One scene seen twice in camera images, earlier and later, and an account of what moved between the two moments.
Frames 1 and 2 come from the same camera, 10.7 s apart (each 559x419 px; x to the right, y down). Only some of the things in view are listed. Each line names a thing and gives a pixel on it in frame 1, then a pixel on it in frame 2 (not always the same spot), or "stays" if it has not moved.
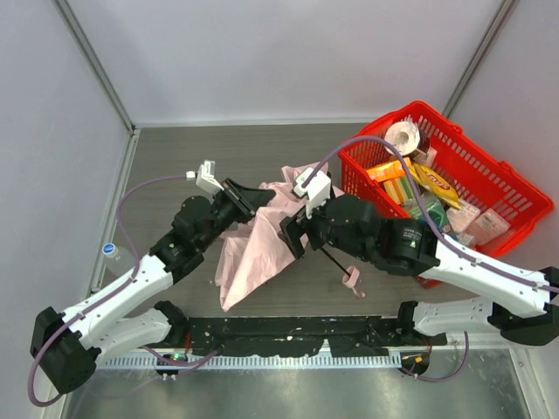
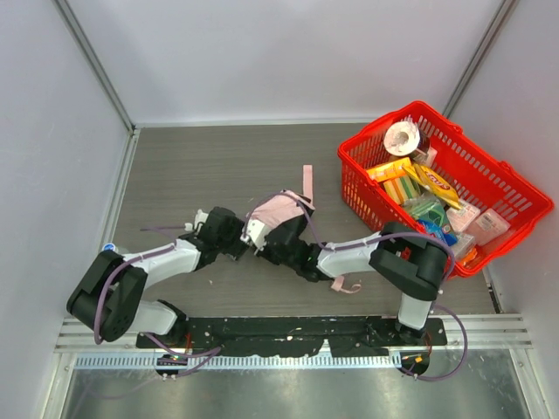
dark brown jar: [424, 147] stays
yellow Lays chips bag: [438, 185] stays
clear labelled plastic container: [487, 228] stays
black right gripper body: [293, 236] → [269, 237]
